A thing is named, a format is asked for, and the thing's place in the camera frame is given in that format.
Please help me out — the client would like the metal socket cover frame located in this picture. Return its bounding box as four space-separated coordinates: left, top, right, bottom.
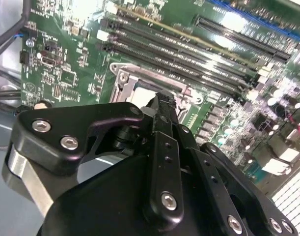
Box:
114 67 192 116

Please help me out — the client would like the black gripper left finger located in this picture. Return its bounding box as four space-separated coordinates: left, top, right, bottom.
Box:
1 92 187 225

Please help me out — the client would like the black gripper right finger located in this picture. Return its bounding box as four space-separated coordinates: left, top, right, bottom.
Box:
162 91 300 236

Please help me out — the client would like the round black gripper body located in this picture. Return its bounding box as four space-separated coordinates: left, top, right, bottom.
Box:
36 154 224 236

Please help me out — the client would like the silver-topped CPU plate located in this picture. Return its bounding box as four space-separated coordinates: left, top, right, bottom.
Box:
130 85 158 105

